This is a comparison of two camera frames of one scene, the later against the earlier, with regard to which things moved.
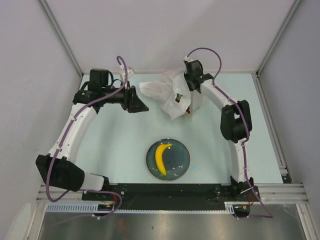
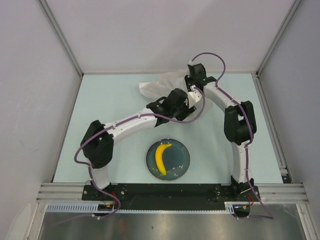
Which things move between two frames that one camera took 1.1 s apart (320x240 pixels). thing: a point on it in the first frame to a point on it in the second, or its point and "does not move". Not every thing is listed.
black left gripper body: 121,97 to 179,113
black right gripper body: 188,78 does not move
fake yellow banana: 159,157 does not move
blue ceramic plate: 176,159 does not move
